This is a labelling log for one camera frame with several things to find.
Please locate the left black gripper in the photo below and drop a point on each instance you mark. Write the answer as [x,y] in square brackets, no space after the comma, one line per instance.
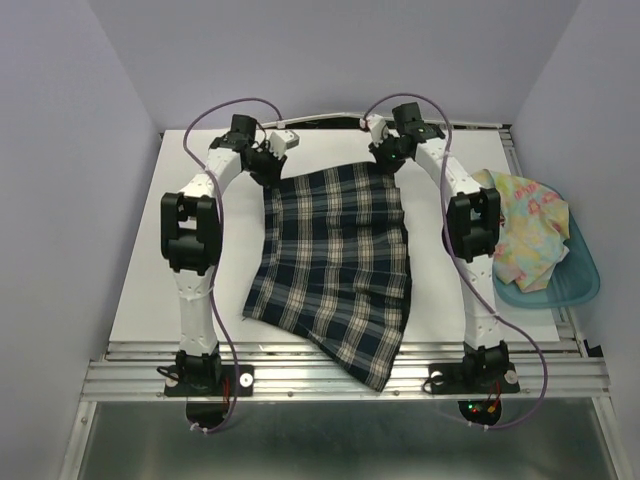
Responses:
[272,176]

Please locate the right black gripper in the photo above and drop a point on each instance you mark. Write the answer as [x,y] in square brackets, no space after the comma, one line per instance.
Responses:
[383,161]

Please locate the navy plaid skirt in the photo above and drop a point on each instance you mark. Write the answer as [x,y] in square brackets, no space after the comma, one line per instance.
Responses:
[335,267]

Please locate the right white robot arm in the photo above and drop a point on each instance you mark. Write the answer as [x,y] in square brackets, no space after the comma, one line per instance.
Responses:
[471,230]

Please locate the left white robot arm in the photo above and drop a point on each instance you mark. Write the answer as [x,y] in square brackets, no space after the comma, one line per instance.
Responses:
[191,236]

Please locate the pastel tie-dye skirt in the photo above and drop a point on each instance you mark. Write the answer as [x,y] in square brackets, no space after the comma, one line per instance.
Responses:
[534,229]

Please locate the teal plastic bin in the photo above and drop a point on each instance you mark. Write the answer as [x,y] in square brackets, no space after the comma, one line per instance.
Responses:
[574,281]

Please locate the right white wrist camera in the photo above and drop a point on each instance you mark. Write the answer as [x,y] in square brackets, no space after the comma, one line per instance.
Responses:
[377,127]

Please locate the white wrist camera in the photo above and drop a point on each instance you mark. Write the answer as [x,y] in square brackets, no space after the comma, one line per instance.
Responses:
[280,141]
[377,127]

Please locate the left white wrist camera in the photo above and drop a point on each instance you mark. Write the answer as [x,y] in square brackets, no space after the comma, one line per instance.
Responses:
[280,141]

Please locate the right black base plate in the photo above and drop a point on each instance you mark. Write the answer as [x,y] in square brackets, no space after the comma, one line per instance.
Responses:
[453,378]

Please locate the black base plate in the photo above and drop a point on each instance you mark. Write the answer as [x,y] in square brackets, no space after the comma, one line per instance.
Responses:
[206,387]
[453,378]

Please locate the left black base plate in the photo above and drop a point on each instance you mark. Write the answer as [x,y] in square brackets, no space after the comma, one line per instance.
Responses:
[206,387]

